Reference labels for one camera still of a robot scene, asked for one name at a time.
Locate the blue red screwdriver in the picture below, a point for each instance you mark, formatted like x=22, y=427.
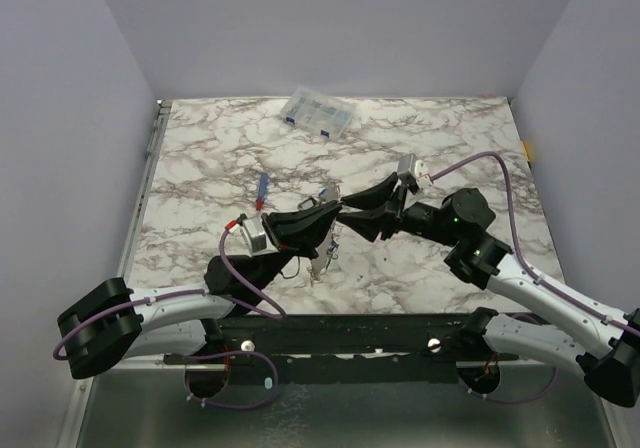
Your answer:
x=262, y=191

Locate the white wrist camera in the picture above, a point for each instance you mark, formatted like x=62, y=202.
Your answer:
x=255, y=236
x=412, y=173

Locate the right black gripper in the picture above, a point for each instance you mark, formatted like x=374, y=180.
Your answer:
x=393, y=208

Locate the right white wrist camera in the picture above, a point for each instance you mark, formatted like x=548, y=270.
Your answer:
x=412, y=173

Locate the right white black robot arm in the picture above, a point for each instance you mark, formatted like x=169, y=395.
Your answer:
x=581, y=335

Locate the clear plastic organizer box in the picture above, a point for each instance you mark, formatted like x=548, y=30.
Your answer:
x=318, y=114

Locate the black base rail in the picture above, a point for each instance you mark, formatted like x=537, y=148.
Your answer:
x=346, y=349

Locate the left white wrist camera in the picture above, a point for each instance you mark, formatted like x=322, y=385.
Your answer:
x=255, y=236

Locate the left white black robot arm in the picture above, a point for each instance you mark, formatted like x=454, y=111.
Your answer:
x=114, y=321

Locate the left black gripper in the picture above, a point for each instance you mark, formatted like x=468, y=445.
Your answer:
x=301, y=232

